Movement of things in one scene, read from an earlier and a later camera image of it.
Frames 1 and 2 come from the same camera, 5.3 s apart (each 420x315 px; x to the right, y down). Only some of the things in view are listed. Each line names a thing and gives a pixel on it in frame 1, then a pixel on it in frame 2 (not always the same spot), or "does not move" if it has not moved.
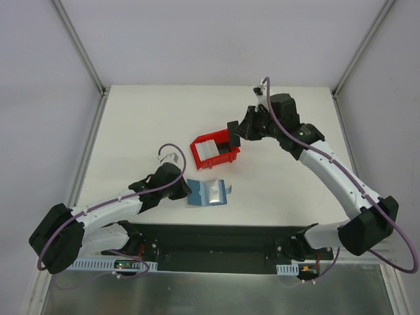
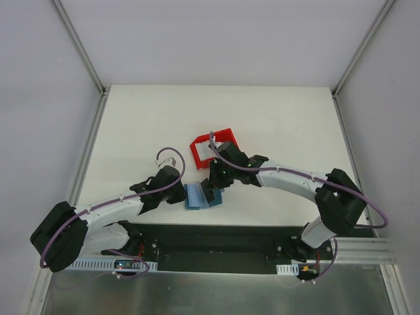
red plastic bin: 220,137 does not move
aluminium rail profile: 386,249 does not move
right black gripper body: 233,133 -> 214,179
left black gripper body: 180,191 does not move
